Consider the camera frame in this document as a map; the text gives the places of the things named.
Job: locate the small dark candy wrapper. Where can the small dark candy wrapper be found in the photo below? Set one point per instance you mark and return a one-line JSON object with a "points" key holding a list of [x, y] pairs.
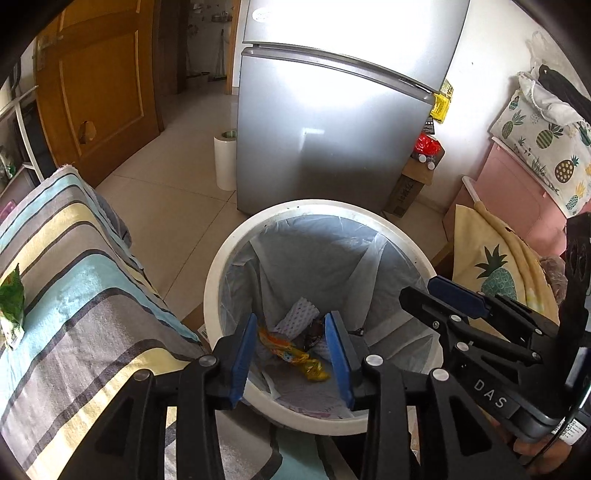
{"points": [[314, 338]]}

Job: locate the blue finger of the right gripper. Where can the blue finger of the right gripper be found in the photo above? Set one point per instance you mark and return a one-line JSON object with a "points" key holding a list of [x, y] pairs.
{"points": [[460, 298]]}

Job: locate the wooden door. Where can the wooden door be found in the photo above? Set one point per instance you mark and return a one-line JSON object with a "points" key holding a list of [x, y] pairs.
{"points": [[96, 96]]}

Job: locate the yellow hanging bag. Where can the yellow hanging bag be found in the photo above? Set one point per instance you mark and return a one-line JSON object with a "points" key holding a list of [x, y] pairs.
{"points": [[442, 102]]}

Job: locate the white paper roll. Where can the white paper roll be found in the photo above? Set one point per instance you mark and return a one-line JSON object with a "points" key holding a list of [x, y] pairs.
{"points": [[224, 147]]}

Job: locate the right hand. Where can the right hand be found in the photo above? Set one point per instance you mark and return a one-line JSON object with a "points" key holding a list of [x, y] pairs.
{"points": [[564, 462]]}

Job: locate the metal kitchen shelf rack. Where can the metal kitchen shelf rack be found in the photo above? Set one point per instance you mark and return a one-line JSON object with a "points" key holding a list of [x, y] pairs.
{"points": [[29, 171]]}

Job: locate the gold foil wrapper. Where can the gold foil wrapper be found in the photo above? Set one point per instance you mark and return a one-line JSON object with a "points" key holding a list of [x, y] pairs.
{"points": [[311, 368]]}

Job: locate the cardboard box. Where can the cardboard box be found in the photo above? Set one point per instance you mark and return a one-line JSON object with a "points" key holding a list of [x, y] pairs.
{"points": [[417, 173]]}

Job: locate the pink storage cabinet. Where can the pink storage cabinet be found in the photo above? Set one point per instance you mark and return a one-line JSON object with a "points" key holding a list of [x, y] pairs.
{"points": [[510, 191]]}

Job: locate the silver refrigerator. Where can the silver refrigerator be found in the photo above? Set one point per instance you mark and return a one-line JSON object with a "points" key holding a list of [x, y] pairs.
{"points": [[334, 94]]}

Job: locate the red bag on box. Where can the red bag on box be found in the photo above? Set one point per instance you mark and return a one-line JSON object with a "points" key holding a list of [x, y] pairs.
{"points": [[427, 145]]}

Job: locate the pineapple print white cloth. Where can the pineapple print white cloth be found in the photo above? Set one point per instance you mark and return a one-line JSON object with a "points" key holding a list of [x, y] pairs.
{"points": [[551, 138]]}

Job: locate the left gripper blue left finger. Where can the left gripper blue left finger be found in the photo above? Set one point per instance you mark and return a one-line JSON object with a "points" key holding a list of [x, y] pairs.
{"points": [[242, 345]]}

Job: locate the pineapple print yellow blanket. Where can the pineapple print yellow blanket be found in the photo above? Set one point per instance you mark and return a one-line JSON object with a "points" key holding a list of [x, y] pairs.
{"points": [[490, 258]]}

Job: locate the white round trash bin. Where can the white round trash bin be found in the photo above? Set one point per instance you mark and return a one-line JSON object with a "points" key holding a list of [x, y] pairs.
{"points": [[290, 265]]}

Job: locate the green snack wrapper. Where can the green snack wrapper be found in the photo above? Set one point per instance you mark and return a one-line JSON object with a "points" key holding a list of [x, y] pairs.
{"points": [[12, 302]]}

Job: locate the striped tablecloth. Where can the striped tablecloth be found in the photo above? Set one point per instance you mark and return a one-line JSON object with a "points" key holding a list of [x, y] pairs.
{"points": [[91, 319]]}

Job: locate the white foam net sleeve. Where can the white foam net sleeve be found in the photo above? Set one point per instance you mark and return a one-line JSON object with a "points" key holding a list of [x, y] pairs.
{"points": [[301, 314]]}

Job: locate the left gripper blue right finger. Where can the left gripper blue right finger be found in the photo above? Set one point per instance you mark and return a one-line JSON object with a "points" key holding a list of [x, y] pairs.
{"points": [[345, 360]]}

